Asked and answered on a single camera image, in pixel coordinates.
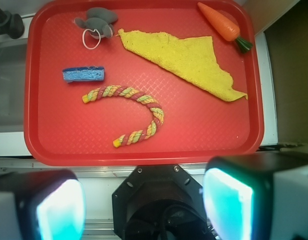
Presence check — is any black clamp knob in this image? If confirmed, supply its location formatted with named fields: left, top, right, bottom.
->
left=0, top=8, right=25, bottom=40

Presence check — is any red plastic tray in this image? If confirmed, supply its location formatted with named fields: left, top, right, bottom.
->
left=24, top=0, right=264, bottom=166

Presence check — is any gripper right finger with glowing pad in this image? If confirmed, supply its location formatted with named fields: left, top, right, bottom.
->
left=202, top=151, right=308, bottom=240

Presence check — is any orange plastic carrot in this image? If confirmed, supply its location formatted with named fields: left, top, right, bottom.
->
left=197, top=2, right=253, bottom=53

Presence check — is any yellow knitted cloth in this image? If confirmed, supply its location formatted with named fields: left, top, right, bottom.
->
left=118, top=28, right=248, bottom=102

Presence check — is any blue sponge block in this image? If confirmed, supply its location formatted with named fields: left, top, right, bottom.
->
left=62, top=66, right=105, bottom=83

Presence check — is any gray plush mouse toy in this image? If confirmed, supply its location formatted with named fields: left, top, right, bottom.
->
left=74, top=7, right=118, bottom=50

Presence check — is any multicolour twisted rope toy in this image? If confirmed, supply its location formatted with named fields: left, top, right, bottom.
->
left=82, top=85, right=165, bottom=148

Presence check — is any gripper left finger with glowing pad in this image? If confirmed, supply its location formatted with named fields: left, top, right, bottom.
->
left=0, top=169, right=86, bottom=240

